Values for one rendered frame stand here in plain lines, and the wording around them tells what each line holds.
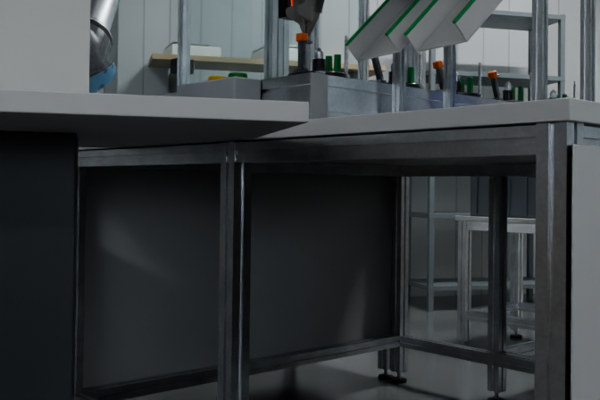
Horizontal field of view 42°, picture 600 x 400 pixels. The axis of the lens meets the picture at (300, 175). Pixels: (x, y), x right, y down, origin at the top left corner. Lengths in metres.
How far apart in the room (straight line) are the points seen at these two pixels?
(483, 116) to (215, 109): 0.38
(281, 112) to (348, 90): 0.52
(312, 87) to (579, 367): 0.72
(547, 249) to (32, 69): 0.88
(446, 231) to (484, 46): 1.34
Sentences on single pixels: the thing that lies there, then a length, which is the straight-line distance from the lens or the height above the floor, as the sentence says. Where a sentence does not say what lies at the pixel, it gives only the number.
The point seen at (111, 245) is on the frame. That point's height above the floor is 0.57.
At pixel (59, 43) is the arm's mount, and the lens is 1.43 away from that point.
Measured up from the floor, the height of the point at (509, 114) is 0.84.
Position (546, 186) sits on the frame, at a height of 0.74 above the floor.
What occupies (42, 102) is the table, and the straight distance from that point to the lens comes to 1.07.
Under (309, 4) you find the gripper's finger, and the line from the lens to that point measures 1.74.
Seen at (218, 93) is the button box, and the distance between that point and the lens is 1.62.
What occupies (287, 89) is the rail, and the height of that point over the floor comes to 0.93.
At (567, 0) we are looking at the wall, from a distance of 6.19.
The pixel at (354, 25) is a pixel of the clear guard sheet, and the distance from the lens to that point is 3.16.
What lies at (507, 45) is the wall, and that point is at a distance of 5.88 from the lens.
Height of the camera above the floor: 0.74
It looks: 1 degrees up
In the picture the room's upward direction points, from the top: 1 degrees clockwise
